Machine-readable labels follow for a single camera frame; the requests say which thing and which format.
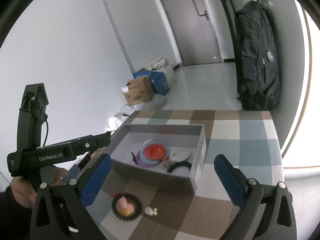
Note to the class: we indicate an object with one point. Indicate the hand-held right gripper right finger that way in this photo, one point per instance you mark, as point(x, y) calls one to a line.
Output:
point(230, 182)

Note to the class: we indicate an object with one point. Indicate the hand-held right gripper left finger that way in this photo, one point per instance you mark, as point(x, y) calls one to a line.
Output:
point(96, 180)

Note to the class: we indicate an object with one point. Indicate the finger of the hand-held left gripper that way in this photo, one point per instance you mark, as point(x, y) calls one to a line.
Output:
point(93, 141)

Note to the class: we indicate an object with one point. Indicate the pink and yellow hair clip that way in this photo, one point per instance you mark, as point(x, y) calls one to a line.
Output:
point(125, 206)

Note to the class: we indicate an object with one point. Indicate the purple hair clip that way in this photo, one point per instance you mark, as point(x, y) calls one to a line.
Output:
point(134, 158)

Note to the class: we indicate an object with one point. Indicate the grey cardboard box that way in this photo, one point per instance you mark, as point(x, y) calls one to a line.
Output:
point(155, 177)

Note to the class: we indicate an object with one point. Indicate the small white earrings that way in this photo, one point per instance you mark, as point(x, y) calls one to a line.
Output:
point(149, 211)

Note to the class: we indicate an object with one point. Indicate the small pink brown ornament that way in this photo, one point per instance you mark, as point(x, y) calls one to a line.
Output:
point(167, 162)

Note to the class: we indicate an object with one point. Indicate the person's left forearm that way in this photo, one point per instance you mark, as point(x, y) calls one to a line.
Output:
point(10, 220)

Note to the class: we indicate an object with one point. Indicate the person's left hand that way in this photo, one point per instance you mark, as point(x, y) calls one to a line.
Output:
point(22, 191)

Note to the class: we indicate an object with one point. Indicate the checkered cloth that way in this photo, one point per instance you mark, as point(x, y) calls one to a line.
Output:
point(237, 140)

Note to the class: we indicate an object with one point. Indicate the white plastic bags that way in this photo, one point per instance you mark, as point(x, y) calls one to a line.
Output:
point(125, 111)

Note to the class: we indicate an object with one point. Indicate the brown cardboard box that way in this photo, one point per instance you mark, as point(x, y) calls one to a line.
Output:
point(140, 92)

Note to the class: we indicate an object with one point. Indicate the blue carton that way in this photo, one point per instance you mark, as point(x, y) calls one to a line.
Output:
point(141, 75)

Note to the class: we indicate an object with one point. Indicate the blue paper bag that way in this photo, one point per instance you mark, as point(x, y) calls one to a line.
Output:
point(160, 82)

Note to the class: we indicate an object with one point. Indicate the bright gold-framed panel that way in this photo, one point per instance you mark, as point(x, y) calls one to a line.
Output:
point(310, 105)

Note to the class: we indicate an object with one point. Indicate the black backpack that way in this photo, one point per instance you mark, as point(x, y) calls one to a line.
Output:
point(255, 67)

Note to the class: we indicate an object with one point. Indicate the grey door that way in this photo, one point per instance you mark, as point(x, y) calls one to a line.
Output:
point(190, 30)

